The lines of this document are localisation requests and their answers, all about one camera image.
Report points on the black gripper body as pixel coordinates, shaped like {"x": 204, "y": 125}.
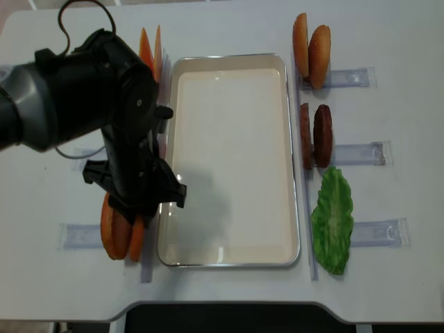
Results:
{"x": 137, "y": 179}

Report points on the bread slice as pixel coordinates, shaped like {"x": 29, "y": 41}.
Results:
{"x": 115, "y": 231}
{"x": 137, "y": 239}

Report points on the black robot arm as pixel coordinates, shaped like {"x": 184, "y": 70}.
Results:
{"x": 103, "y": 85}

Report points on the orange cheese slice outer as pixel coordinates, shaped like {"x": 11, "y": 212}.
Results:
{"x": 145, "y": 52}

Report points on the orange cheese slice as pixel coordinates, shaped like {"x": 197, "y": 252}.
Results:
{"x": 158, "y": 56}
{"x": 145, "y": 52}

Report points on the orange cheese slice inner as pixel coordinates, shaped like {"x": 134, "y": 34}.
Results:
{"x": 158, "y": 56}

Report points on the brown meat patty inner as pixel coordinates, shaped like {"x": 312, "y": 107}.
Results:
{"x": 305, "y": 136}

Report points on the brown meat patty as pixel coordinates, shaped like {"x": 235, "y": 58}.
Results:
{"x": 305, "y": 136}
{"x": 323, "y": 138}

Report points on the brown meat patty outer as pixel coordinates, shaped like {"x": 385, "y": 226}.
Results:
{"x": 323, "y": 138}

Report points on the green lettuce leaf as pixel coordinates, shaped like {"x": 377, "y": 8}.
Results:
{"x": 332, "y": 222}

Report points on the left clear acrylic rack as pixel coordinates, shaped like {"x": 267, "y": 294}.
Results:
{"x": 87, "y": 238}

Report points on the clear acrylic rack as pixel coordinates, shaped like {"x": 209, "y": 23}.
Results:
{"x": 87, "y": 238}
{"x": 389, "y": 233}

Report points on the white rectangular tray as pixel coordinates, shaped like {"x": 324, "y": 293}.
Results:
{"x": 229, "y": 142}

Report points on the right clear acrylic rack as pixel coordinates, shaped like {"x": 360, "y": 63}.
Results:
{"x": 389, "y": 233}

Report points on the bun top inner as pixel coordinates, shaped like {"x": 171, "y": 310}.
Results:
{"x": 300, "y": 45}

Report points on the bun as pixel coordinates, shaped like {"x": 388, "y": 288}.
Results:
{"x": 319, "y": 56}
{"x": 300, "y": 45}

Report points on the bun top outer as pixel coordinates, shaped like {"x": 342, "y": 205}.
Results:
{"x": 319, "y": 56}

